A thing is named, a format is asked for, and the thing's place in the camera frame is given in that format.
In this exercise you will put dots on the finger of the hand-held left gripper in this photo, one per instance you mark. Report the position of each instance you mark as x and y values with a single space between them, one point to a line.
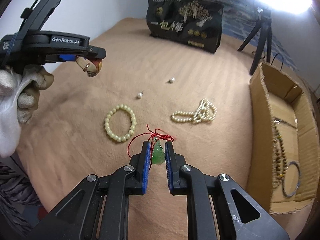
67 57
97 52

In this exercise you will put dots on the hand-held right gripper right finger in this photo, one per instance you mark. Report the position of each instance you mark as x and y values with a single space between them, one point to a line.
169 167

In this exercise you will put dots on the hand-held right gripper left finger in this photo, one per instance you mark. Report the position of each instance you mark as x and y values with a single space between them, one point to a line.
146 167

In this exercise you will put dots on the cardboard box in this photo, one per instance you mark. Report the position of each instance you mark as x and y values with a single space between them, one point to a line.
260 130

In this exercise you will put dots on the person's left hand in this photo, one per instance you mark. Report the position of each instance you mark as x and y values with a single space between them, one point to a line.
27 85

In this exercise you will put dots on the small pearl earring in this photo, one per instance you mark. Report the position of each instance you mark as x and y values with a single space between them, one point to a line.
139 95
171 80

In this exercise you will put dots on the tan blanket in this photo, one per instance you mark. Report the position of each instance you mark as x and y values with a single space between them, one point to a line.
75 130

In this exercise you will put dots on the black snack bag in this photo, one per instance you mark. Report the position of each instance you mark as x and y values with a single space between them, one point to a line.
175 22

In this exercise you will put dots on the silver bangle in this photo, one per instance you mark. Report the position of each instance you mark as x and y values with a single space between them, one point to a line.
285 192

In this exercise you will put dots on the striped grey cloth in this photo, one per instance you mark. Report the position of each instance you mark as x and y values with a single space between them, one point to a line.
15 195

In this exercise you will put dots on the blue patterned cloth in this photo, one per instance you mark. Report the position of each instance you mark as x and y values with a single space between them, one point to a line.
237 25

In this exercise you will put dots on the black tripod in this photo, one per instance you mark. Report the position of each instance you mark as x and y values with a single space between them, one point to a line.
262 37

